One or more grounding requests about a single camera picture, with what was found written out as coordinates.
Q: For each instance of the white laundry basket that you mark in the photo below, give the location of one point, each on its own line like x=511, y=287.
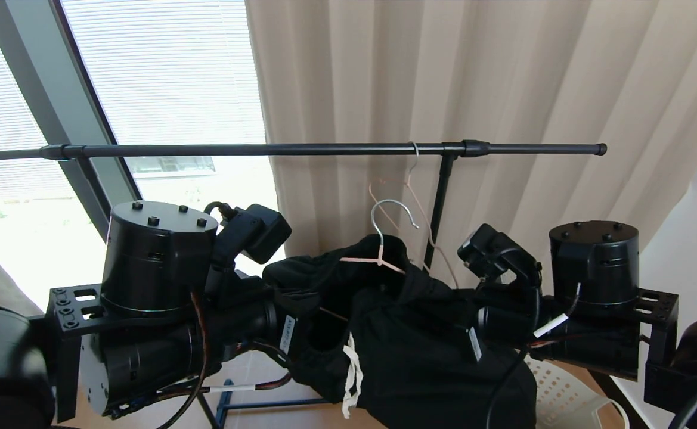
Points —
x=569, y=393

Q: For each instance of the black clothes rack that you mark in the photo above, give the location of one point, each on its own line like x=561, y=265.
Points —
x=205, y=149

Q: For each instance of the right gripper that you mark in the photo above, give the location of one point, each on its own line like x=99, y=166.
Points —
x=509, y=325

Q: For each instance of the pink clothes hanger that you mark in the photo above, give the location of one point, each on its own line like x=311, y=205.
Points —
x=412, y=164
x=379, y=253

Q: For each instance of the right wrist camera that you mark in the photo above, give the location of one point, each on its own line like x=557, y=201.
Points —
x=485, y=247

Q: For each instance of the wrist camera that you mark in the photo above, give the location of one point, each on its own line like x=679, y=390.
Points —
x=485, y=247
x=259, y=235

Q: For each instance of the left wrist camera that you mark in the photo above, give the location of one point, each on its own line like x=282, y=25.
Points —
x=259, y=235

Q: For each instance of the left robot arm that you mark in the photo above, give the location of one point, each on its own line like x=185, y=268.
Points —
x=145, y=268

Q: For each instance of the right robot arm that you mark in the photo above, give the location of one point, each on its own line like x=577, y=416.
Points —
x=592, y=268

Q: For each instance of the black garment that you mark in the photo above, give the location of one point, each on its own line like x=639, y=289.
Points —
x=420, y=357

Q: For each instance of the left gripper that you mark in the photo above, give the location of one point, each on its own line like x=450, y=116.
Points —
x=259, y=325

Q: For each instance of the window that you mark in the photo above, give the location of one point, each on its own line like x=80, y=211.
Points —
x=44, y=71

